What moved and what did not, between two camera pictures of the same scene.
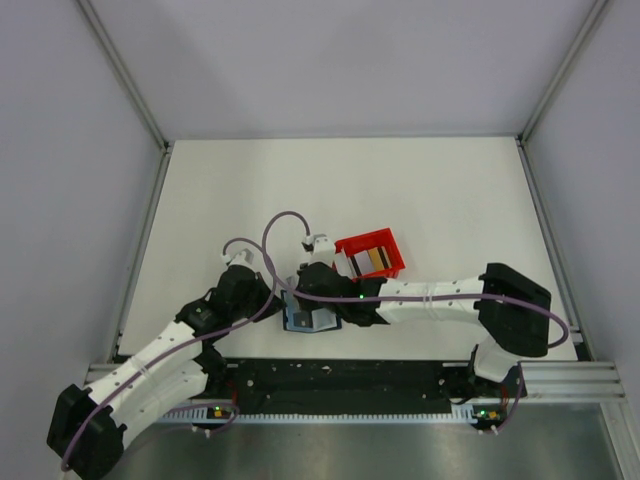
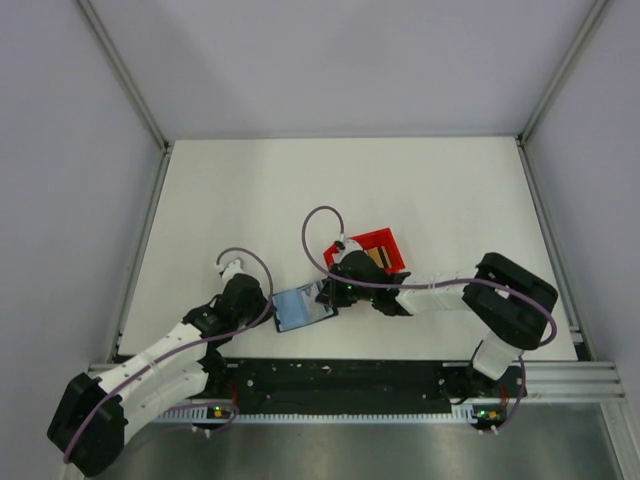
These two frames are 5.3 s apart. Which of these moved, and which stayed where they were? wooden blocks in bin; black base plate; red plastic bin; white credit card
Moved: white credit card
Stayed: wooden blocks in bin; red plastic bin; black base plate
